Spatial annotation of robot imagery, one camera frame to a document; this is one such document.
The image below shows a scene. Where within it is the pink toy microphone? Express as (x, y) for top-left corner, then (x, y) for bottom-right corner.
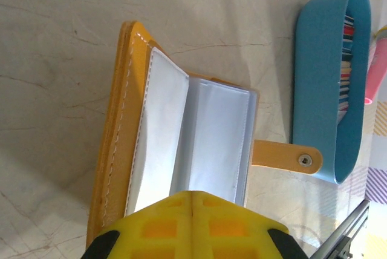
(363, 24), (387, 106)

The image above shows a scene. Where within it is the blue oval card tray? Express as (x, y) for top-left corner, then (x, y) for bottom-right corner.
(291, 0), (372, 185)

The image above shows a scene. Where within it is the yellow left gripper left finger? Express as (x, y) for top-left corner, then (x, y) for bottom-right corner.
(85, 191), (194, 259)

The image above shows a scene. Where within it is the aluminium table side rail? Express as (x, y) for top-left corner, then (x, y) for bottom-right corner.
(311, 200), (372, 259)

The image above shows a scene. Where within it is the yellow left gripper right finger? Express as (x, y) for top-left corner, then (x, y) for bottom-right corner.
(192, 191), (307, 259)

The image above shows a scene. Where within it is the yellow leather card holder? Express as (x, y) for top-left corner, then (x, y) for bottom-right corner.
(85, 20), (324, 251)

